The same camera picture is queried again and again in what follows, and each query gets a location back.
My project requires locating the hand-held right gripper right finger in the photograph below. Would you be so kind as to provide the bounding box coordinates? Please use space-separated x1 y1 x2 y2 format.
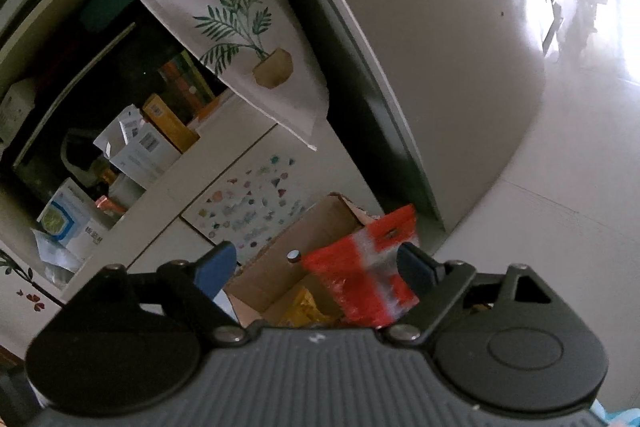
384 242 568 345

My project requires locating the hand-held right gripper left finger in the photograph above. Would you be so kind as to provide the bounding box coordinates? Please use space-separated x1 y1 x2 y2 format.
75 241 248 348

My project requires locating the brown cardboard box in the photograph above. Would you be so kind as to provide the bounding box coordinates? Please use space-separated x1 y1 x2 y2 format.
222 192 382 330

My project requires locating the red white snack packet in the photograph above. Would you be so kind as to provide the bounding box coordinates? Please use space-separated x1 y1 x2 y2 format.
301 204 421 329

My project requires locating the yellow snack packet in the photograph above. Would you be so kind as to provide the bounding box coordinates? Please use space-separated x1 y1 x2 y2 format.
276 284 347 329

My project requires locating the white cabinet with stickers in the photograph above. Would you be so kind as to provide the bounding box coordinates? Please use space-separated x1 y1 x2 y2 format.
0 0 386 310

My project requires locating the small orange jar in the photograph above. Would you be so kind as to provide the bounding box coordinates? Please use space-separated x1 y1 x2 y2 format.
96 196 127 216

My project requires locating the white blue box green label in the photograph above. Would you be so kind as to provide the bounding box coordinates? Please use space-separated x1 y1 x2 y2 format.
36 178 110 259

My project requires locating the orange yellow box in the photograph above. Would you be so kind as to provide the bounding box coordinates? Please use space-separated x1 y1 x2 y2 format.
141 93 202 154

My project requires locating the small white carton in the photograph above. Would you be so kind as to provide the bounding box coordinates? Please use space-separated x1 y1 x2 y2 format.
94 103 147 158

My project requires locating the dark container with white rim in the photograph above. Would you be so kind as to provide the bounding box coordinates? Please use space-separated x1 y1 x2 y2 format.
59 128 110 188

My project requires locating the row of books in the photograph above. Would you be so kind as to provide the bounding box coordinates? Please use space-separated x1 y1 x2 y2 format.
159 49 224 118

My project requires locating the grey refrigerator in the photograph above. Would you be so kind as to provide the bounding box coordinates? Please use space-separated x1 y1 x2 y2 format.
245 0 557 234

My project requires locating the flower wall sticker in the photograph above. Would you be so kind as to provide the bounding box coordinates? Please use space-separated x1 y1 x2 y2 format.
0 251 67 314

